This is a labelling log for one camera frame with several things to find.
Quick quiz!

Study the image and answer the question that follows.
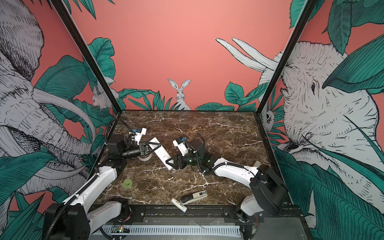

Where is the grey black remote control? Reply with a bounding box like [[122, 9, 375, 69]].
[[180, 191, 208, 205]]

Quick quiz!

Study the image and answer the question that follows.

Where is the clear tape roll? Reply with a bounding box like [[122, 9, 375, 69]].
[[138, 153, 153, 162]]

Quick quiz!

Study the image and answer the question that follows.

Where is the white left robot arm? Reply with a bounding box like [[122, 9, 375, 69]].
[[42, 128, 162, 240]]

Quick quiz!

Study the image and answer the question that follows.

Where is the green tape roll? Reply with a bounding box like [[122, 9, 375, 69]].
[[123, 179, 133, 189]]

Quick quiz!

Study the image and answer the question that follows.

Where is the black enclosure corner post right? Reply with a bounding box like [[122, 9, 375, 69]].
[[255, 0, 318, 115]]

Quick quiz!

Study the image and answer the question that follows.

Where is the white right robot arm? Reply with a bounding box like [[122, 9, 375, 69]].
[[157, 136, 288, 223]]

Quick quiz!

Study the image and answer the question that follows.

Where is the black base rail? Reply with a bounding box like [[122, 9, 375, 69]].
[[124, 204, 263, 225]]

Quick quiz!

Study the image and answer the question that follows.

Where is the white perforated cable duct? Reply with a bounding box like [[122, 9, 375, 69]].
[[102, 225, 242, 238]]

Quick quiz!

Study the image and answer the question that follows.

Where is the small white remote control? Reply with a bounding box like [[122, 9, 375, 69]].
[[171, 198, 188, 213]]

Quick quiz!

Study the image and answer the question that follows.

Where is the black enclosure corner post left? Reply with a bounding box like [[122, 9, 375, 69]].
[[50, 0, 123, 115]]

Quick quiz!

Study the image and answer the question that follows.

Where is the black enclosure corner post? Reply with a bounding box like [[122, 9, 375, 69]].
[[50, 0, 123, 115], [255, 0, 318, 115]]

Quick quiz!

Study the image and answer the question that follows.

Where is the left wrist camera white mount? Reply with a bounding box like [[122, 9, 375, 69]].
[[131, 128, 147, 145]]

